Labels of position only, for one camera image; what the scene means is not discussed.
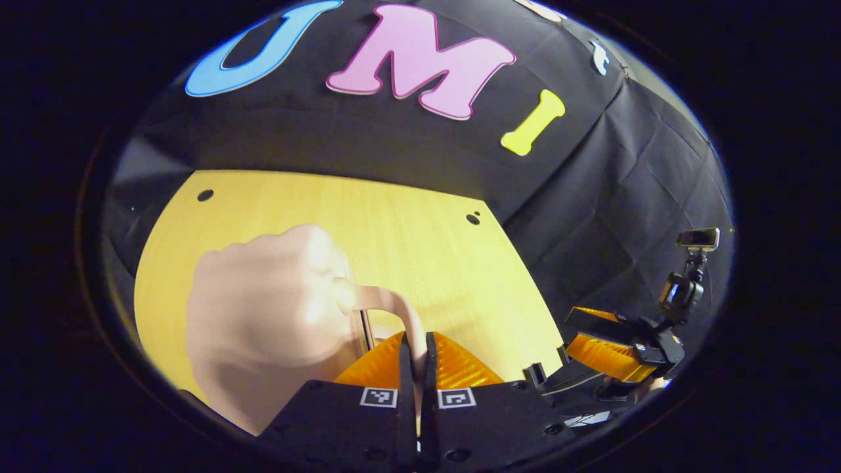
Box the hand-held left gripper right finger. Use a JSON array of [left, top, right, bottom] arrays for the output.
[[420, 332, 582, 473]]

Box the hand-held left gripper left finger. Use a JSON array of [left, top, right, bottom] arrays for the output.
[[256, 332, 418, 473]]

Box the pink suitcase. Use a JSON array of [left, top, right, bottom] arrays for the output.
[[186, 223, 429, 438]]

